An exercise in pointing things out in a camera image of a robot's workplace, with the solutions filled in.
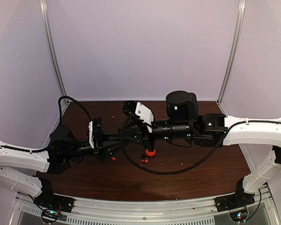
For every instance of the red round charging case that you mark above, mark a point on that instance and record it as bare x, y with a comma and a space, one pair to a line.
150, 153

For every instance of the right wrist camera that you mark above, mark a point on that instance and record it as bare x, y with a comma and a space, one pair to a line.
138, 112

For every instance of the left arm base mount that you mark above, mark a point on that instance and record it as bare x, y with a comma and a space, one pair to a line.
52, 206

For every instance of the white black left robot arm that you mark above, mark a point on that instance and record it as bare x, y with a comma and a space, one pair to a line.
53, 159

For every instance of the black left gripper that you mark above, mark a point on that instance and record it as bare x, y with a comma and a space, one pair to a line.
108, 153

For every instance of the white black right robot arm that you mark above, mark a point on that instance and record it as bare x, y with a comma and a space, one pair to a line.
210, 130

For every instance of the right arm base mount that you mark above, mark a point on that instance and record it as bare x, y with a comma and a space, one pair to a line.
236, 205

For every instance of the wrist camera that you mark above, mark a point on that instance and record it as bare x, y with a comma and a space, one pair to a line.
138, 112
95, 133

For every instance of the aluminium front rail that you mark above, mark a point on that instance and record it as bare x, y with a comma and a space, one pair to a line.
198, 211

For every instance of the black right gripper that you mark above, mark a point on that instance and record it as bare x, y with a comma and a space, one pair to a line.
143, 128

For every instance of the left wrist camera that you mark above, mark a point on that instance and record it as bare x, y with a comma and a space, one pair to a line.
95, 133

